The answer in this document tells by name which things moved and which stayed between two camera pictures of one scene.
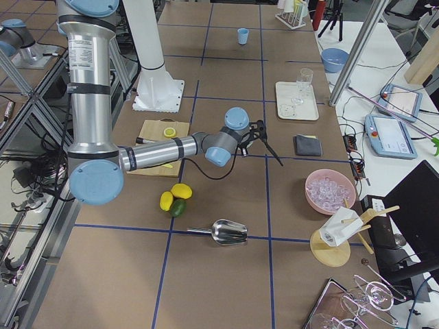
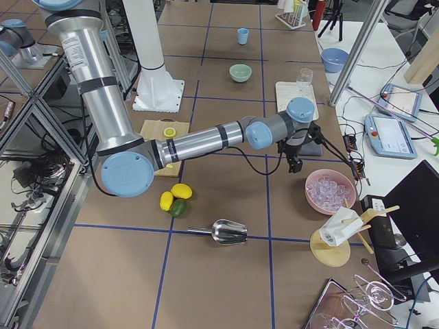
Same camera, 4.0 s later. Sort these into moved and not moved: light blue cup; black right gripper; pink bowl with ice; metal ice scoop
Moved: black right gripper
Not moved: metal ice scoop; pink bowl with ice; light blue cup
